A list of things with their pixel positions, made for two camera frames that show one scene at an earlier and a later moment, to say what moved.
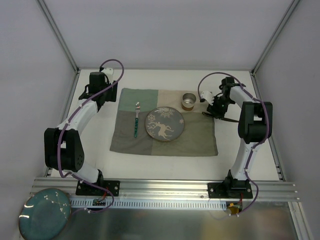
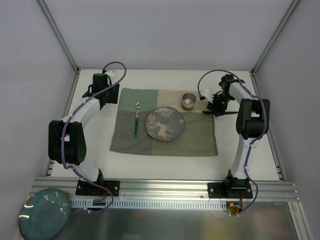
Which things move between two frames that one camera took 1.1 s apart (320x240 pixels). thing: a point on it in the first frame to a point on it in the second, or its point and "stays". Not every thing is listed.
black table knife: (227, 119) to (225, 112)
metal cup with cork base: (188, 99) stays
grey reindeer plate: (164, 124) stays
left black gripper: (110, 92) stays
